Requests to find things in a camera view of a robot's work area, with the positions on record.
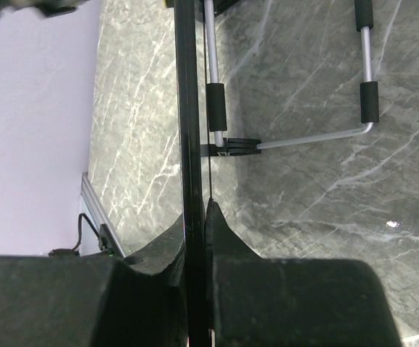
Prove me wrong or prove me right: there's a black framed small whiteboard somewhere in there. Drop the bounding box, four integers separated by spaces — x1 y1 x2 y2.
174 0 212 346

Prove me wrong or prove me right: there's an aluminium front mounting rail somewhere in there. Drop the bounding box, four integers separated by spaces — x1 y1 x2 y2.
81 172 125 255

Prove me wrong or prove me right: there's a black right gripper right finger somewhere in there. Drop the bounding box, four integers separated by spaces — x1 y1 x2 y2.
206 200 402 346

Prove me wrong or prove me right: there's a silver wire whiteboard stand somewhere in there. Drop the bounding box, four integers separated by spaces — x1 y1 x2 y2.
199 1 380 158

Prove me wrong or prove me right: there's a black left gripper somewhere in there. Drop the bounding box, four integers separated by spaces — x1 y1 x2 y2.
0 0 86 17

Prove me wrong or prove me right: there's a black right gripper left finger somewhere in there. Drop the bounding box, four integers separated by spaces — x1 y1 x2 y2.
0 219 187 346

